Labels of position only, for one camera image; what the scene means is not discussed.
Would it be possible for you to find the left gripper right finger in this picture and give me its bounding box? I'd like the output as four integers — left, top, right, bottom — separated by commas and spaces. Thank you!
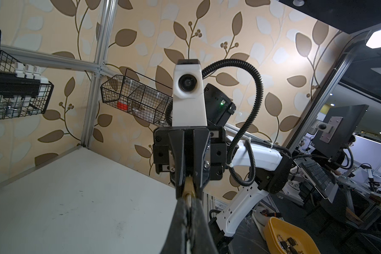
189, 197, 218, 254

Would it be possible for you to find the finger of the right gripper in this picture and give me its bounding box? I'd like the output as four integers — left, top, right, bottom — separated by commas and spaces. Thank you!
168, 129, 186, 200
193, 128, 210, 199

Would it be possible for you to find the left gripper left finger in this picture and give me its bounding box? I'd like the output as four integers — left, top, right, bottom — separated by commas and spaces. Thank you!
160, 198, 188, 254

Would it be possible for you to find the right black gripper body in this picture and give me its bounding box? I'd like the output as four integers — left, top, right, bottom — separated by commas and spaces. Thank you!
152, 126, 228, 181

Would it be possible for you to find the brass padlock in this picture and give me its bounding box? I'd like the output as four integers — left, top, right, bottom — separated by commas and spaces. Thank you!
182, 176, 196, 208

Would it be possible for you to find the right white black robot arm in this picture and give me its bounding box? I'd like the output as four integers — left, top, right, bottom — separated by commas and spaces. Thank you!
152, 59, 292, 254

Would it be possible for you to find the yellow plastic bowl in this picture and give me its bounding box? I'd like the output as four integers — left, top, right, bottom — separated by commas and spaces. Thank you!
264, 217, 320, 254

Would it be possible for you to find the black monitor on stand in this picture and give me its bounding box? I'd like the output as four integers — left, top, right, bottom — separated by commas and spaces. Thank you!
308, 104, 369, 161

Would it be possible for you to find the black socket tool set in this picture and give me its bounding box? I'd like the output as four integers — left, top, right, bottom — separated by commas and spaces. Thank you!
0, 62, 54, 98

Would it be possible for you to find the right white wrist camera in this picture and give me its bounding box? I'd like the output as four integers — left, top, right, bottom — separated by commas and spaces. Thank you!
172, 59, 207, 127

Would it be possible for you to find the right black wire basket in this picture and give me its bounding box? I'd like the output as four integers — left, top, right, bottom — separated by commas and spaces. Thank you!
101, 68, 173, 127

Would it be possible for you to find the black wire basket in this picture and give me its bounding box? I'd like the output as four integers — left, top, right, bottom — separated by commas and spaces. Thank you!
0, 30, 54, 120
101, 68, 173, 127

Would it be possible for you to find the back black wire basket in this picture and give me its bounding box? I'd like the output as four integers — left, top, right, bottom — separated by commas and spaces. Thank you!
0, 30, 54, 120

